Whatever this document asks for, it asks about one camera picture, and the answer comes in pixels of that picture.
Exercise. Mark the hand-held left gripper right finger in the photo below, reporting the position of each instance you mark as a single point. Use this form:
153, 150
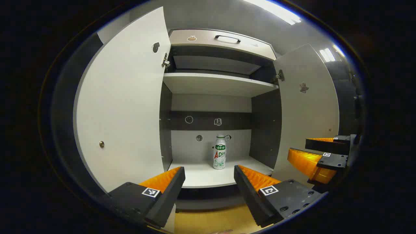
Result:
248, 195

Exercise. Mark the white cabinet door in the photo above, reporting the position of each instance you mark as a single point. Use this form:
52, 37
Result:
123, 107
308, 123

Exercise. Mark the long ceiling light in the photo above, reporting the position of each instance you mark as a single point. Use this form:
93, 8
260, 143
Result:
276, 11

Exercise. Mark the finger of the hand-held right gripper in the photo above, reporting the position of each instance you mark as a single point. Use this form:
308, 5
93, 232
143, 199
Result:
333, 160
328, 146

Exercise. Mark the white bottle green label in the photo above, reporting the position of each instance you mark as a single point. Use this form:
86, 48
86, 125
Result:
220, 152

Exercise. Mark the white cabinet shelf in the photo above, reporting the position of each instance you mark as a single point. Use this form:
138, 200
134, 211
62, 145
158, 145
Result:
217, 84

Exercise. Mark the black backdrop cloth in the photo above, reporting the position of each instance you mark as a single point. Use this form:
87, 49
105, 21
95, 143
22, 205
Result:
65, 130

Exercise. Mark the white cabinet drawer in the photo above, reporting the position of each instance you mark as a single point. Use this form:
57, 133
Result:
208, 40

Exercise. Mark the small ceiling light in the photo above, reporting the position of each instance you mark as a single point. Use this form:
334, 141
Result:
326, 55

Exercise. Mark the metal door hinge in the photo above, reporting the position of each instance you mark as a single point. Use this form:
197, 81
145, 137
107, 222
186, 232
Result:
279, 77
165, 61

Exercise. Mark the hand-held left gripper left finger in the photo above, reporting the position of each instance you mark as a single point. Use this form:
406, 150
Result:
169, 198

